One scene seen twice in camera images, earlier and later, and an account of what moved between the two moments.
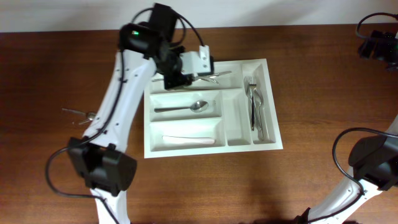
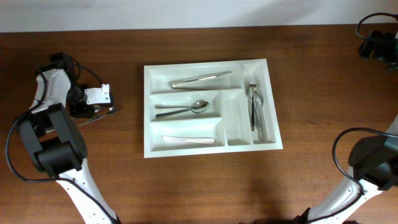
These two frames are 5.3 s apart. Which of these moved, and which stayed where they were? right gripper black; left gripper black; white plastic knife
Moved: left gripper black
Stayed: white plastic knife; right gripper black
